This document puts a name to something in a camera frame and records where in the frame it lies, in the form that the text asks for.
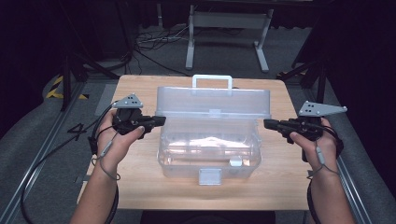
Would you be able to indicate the small white bottle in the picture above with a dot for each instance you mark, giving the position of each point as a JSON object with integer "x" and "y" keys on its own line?
{"x": 235, "y": 161}

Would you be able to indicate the person's left hand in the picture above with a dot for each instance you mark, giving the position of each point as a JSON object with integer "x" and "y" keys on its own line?
{"x": 115, "y": 149}

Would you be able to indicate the grey metal desk frame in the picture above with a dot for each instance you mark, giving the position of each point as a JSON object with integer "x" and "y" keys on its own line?
{"x": 230, "y": 20}

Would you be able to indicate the clear plastic storage box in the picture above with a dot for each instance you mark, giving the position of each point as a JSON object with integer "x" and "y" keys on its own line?
{"x": 211, "y": 102}

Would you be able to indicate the black metal stand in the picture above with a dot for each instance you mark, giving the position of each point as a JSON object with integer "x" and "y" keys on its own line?
{"x": 320, "y": 84}
{"x": 66, "y": 84}

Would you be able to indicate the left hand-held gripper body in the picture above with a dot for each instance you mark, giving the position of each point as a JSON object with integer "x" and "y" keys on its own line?
{"x": 127, "y": 119}

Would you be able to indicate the aluminium floor rail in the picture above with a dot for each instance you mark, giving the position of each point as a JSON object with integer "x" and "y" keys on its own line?
{"x": 28, "y": 177}

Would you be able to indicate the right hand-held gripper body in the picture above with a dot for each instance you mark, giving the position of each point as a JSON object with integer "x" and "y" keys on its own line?
{"x": 311, "y": 127}

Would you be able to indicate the person's right hand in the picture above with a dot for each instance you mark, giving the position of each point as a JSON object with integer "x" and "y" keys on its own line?
{"x": 328, "y": 146}

